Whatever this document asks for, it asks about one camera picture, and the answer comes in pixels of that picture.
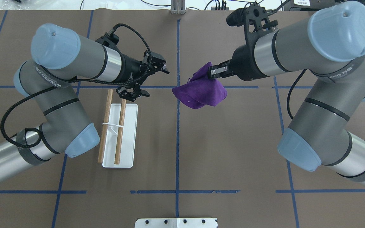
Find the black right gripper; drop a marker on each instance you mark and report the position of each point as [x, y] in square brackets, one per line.
[245, 65]

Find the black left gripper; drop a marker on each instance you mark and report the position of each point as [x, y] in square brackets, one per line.
[130, 68]

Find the purple towel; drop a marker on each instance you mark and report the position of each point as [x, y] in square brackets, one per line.
[200, 91]

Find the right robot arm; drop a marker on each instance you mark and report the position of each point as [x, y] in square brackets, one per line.
[331, 44]

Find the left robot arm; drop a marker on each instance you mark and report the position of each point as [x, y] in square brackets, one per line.
[60, 58]

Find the white towel rack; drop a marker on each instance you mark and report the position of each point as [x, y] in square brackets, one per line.
[118, 137]

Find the aluminium frame post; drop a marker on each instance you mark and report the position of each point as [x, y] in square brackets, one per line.
[178, 7]

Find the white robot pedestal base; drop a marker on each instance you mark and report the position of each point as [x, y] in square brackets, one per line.
[176, 223]

